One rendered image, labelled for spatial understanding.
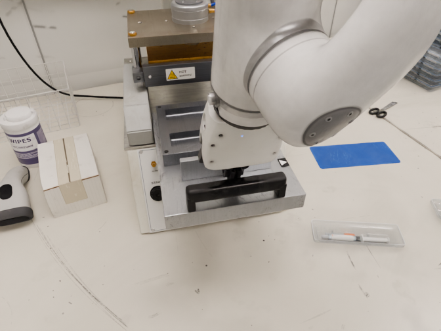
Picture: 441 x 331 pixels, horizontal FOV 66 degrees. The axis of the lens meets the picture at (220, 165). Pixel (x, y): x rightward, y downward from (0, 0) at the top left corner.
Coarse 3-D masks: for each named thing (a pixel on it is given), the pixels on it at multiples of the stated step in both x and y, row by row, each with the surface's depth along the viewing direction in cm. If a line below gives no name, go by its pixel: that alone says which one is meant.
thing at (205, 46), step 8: (152, 48) 75; (160, 48) 75; (168, 48) 75; (176, 48) 75; (184, 48) 75; (192, 48) 75; (200, 48) 75; (208, 48) 75; (152, 56) 71; (160, 56) 71; (168, 56) 71; (176, 56) 71; (184, 56) 71; (192, 56) 71; (200, 56) 71; (208, 56) 72
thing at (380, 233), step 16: (320, 224) 74; (336, 224) 74; (352, 224) 74; (368, 224) 74; (384, 224) 74; (336, 240) 70; (352, 240) 70; (368, 240) 70; (384, 240) 70; (400, 240) 70
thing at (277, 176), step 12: (228, 180) 49; (240, 180) 49; (252, 180) 49; (264, 180) 49; (276, 180) 50; (192, 192) 48; (204, 192) 48; (216, 192) 48; (228, 192) 49; (240, 192) 49; (252, 192) 50; (276, 192) 52; (192, 204) 49
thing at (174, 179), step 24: (168, 168) 57; (192, 168) 54; (264, 168) 57; (288, 168) 57; (168, 192) 53; (264, 192) 53; (288, 192) 53; (168, 216) 49; (192, 216) 50; (216, 216) 52; (240, 216) 53
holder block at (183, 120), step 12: (156, 108) 68; (168, 108) 68; (180, 108) 68; (192, 108) 69; (204, 108) 69; (168, 120) 64; (180, 120) 64; (192, 120) 64; (168, 132) 61; (180, 132) 61; (192, 132) 62; (168, 144) 58; (180, 144) 61; (192, 144) 58; (168, 156) 57; (180, 156) 57; (192, 156) 58
